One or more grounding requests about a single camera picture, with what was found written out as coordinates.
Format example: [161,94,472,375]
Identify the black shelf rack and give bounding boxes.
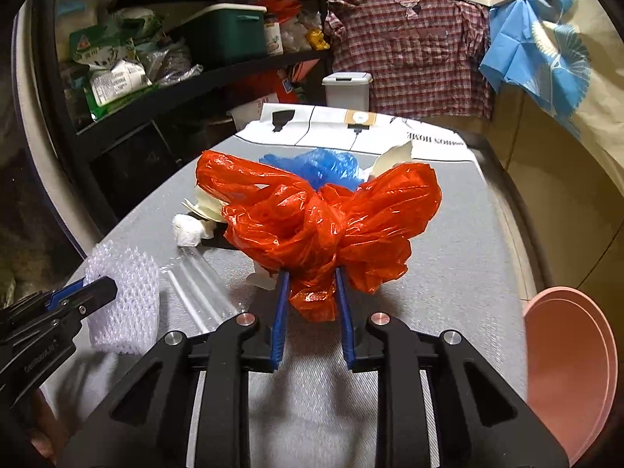
[29,0,332,235]

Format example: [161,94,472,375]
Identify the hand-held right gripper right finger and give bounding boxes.
[334,267,570,468]

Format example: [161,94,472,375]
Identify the labelled jar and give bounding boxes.
[263,12,284,55]

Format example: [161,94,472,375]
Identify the pink plastic bin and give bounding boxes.
[523,287,617,466]

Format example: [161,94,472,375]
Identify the red plaid shirt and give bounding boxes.
[324,0,494,120]

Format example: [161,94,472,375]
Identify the red plastic bag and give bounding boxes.
[195,150,443,323]

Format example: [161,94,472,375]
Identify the blue and cream printed cloth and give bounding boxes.
[480,0,624,167]

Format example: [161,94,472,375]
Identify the clear plastic sheet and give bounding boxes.
[163,248,249,335]

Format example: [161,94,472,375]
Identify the green and white packet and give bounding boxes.
[83,58,154,120]
[68,7,164,64]

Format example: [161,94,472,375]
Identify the clear plastic bags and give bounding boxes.
[146,41,203,89]

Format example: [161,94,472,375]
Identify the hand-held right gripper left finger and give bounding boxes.
[57,269,293,468]

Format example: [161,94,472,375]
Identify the clear bubble wrap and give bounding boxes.
[84,243,161,356]

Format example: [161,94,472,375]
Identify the red bag on shelf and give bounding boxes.
[256,0,303,25]

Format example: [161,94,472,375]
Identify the person's left hand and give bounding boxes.
[27,392,66,456]

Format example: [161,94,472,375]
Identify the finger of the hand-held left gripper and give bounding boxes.
[44,275,119,328]

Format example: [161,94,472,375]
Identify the cream paper scrap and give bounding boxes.
[365,140,414,179]
[183,185,227,225]

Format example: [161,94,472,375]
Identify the green storage box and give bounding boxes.
[183,2,268,66]

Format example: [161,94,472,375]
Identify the small white lidded bin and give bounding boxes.
[322,72,374,110]

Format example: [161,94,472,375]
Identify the crumpled white tissue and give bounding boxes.
[172,213,215,247]

